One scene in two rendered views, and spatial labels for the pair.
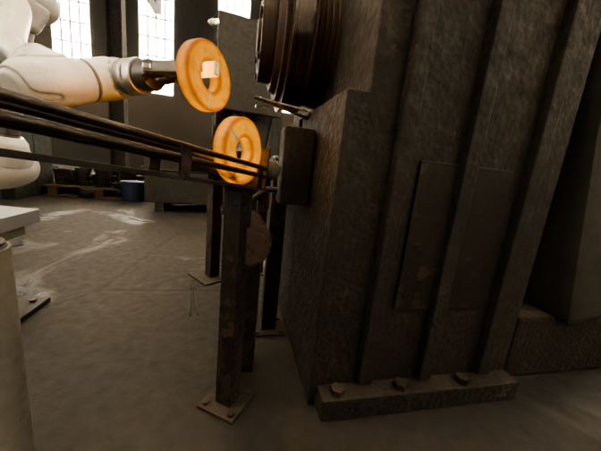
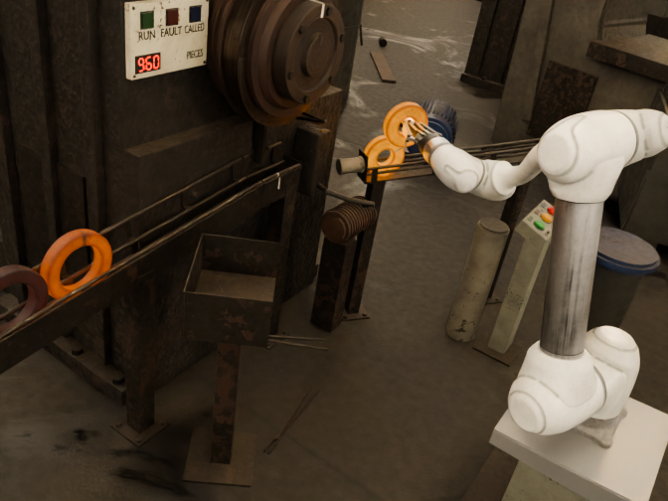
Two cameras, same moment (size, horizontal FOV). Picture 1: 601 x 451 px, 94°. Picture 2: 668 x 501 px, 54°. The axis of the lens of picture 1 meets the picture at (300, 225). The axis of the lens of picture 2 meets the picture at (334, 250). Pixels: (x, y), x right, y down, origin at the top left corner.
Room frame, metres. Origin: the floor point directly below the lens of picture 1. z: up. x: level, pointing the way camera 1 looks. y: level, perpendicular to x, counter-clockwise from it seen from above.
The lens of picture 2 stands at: (2.36, 1.57, 1.61)
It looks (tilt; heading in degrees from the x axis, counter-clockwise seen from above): 31 degrees down; 223
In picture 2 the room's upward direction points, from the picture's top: 10 degrees clockwise
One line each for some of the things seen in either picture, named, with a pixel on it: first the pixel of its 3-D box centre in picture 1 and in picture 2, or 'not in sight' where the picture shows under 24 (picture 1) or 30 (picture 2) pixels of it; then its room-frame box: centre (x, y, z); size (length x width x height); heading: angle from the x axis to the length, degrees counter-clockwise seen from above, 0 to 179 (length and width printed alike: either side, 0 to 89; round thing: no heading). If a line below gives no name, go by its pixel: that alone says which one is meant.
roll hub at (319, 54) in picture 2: (264, 39); (311, 54); (1.12, 0.20, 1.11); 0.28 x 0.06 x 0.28; 14
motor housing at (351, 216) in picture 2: (242, 299); (341, 263); (0.79, 0.16, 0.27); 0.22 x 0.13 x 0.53; 14
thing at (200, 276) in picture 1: (212, 215); (226, 374); (1.56, 0.50, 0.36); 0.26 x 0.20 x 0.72; 49
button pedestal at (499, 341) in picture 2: not in sight; (521, 284); (0.31, 0.65, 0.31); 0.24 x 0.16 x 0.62; 14
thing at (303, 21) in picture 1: (291, 45); (283, 44); (1.15, 0.10, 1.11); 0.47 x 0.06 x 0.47; 14
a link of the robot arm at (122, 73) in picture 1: (136, 76); (438, 152); (0.80, 0.48, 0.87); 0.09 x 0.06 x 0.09; 159
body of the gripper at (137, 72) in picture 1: (156, 74); (427, 141); (0.78, 0.41, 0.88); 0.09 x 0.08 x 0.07; 69
